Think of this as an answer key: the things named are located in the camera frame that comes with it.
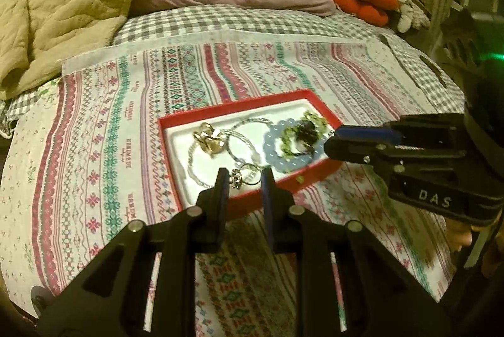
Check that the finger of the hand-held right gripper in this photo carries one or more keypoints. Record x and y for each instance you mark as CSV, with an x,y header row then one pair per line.
x,y
350,150
362,133

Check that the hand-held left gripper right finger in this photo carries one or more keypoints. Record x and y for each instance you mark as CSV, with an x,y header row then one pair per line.
x,y
269,195

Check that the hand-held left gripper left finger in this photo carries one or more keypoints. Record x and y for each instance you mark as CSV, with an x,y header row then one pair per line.
x,y
221,189

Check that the dark stone ornament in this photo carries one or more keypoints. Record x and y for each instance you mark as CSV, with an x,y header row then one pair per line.
x,y
305,134

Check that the red jewelry box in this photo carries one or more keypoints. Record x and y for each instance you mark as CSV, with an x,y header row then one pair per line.
x,y
181,140

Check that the person's right hand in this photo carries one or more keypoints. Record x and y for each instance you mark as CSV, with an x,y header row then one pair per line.
x,y
460,236

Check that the patterned striped cloth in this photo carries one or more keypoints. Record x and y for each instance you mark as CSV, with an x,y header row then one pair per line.
x,y
118,124

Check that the white plush toy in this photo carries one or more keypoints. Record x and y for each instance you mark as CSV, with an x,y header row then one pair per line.
x,y
411,14

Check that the orange plush toy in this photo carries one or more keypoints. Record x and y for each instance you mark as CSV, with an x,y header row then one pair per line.
x,y
362,2

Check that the grey checked bed sheet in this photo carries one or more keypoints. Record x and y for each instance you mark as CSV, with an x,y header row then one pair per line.
x,y
236,18

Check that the beige quilted blanket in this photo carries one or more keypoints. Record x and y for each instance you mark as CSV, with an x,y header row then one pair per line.
x,y
59,6

